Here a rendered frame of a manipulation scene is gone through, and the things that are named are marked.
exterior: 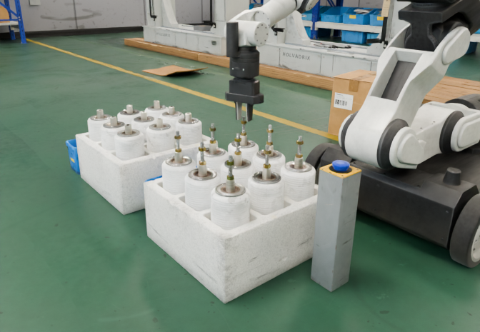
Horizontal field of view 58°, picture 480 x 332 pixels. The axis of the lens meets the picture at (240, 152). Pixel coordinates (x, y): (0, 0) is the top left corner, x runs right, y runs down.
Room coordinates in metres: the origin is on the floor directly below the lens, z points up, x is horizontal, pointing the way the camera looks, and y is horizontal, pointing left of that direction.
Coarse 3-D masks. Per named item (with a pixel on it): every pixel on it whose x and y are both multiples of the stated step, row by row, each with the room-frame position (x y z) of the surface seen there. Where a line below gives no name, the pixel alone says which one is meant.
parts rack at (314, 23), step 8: (328, 0) 7.10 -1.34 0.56; (336, 0) 7.27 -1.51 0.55; (312, 8) 6.92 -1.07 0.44; (312, 16) 6.92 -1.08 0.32; (304, 24) 7.02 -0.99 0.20; (312, 24) 6.91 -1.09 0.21; (320, 24) 6.78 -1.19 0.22; (328, 24) 6.67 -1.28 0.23; (336, 24) 6.55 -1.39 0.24; (344, 24) 6.45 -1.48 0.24; (352, 24) 6.34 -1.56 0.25; (312, 32) 6.90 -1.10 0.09; (336, 32) 7.23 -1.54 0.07; (376, 32) 6.02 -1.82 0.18; (472, 40) 5.06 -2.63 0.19
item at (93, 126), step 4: (88, 120) 1.54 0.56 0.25; (92, 120) 1.53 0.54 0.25; (104, 120) 1.53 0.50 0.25; (108, 120) 1.53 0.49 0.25; (88, 124) 1.53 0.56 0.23; (92, 124) 1.51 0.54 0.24; (96, 124) 1.51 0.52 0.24; (100, 124) 1.51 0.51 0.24; (92, 128) 1.51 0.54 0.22; (96, 128) 1.51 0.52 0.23; (92, 132) 1.52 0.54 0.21; (96, 132) 1.51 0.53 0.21; (100, 132) 1.51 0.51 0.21; (92, 136) 1.52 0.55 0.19; (96, 136) 1.51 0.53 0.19; (100, 136) 1.51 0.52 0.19; (92, 140) 1.52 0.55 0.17; (96, 140) 1.51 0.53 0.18; (100, 140) 1.51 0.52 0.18
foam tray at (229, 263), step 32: (160, 192) 1.08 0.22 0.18; (160, 224) 1.07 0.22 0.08; (192, 224) 0.94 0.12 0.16; (256, 224) 0.91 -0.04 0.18; (288, 224) 0.97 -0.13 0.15; (192, 256) 0.95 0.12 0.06; (224, 256) 0.84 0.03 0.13; (256, 256) 0.90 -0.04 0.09; (288, 256) 0.97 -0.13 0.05; (224, 288) 0.84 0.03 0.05
